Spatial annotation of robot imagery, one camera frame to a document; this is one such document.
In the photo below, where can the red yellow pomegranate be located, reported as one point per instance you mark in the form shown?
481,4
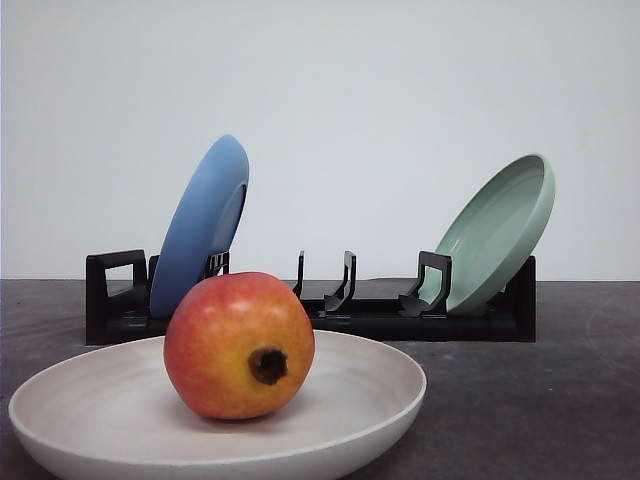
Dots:
239,345

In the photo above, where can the white plate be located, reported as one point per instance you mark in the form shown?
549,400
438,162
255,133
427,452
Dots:
113,416

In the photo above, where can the blue plate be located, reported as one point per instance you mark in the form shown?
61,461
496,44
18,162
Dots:
202,221

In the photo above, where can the green plate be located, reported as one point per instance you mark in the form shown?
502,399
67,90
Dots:
490,235

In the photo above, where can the black plastic dish rack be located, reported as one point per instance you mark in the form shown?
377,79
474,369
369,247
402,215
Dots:
119,309

